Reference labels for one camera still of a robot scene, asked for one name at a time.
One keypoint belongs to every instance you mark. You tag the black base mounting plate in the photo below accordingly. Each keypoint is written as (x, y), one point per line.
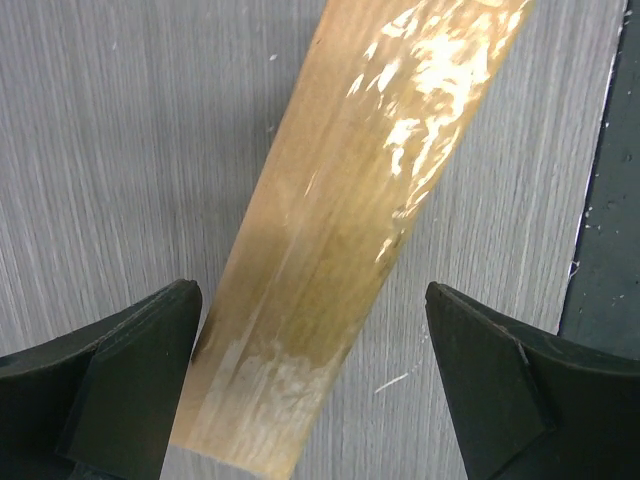
(601, 308)

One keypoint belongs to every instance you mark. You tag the brown cardboard express box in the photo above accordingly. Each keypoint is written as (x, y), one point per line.
(381, 102)

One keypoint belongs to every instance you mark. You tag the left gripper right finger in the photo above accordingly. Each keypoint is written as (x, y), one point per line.
(526, 404)

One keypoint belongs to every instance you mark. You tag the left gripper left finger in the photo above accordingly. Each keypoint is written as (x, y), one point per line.
(100, 402)

